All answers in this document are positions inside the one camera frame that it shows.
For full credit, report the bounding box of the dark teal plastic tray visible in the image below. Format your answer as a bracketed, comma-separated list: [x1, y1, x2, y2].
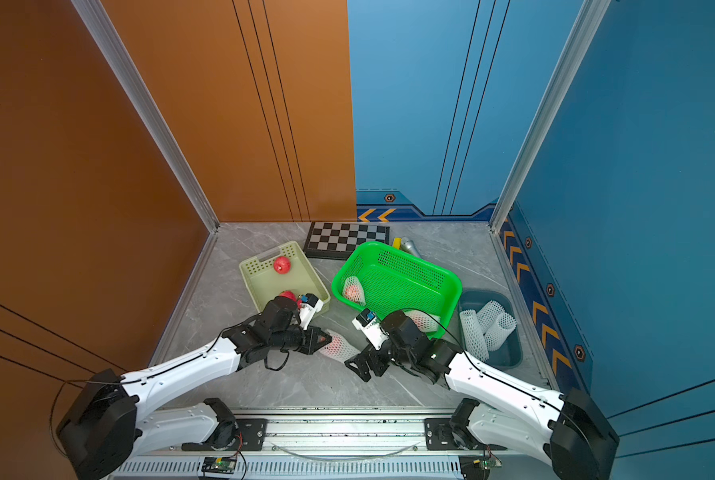
[457, 289, 523, 371]

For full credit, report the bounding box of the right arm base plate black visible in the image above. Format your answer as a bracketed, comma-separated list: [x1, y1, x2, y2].
[423, 398, 507, 451]

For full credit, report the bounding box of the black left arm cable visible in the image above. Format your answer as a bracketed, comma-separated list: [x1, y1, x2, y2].
[48, 323, 257, 445]

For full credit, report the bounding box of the aluminium corner post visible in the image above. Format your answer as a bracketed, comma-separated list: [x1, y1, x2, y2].
[489, 0, 611, 234]
[72, 0, 220, 234]

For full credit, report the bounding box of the green circuit board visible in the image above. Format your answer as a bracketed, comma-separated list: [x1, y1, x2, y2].
[199, 456, 240, 479]

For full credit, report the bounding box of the left aluminium corner post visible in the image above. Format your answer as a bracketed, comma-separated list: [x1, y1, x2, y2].
[72, 0, 220, 234]

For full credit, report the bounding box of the aluminium front rail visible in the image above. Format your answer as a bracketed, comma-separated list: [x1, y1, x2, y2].
[110, 411, 557, 479]

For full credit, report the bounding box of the white foam net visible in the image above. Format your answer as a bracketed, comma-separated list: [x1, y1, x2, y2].
[459, 310, 489, 362]
[483, 312, 517, 352]
[477, 300, 505, 333]

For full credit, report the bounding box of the pale green plastic basket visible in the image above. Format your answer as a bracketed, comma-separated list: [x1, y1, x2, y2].
[239, 241, 331, 316]

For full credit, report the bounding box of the right aluminium corner post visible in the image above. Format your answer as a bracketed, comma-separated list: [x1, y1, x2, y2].
[489, 0, 611, 234]

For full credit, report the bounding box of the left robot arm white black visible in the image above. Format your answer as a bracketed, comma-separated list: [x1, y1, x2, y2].
[56, 293, 332, 479]

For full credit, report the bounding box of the bare red apple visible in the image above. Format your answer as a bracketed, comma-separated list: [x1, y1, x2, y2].
[273, 256, 292, 275]
[280, 291, 298, 301]

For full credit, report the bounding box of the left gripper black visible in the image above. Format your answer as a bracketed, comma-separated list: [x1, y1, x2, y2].
[270, 324, 336, 355]

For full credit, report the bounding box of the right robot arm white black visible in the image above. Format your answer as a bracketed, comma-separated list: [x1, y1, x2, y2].
[345, 309, 619, 479]

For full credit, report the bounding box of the bright green plastic basket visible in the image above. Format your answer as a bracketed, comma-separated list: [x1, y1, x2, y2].
[332, 242, 463, 338]

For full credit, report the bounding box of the grey cylinder yellow tip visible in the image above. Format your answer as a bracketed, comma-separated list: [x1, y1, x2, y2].
[393, 237, 421, 258]

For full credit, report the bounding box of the small right circuit board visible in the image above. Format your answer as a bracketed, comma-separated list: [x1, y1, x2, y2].
[459, 456, 503, 480]

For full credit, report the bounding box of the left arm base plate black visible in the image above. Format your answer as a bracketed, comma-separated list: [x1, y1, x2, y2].
[182, 398, 268, 452]

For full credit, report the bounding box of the black white checkerboard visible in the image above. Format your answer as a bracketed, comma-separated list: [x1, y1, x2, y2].
[304, 222, 391, 260]

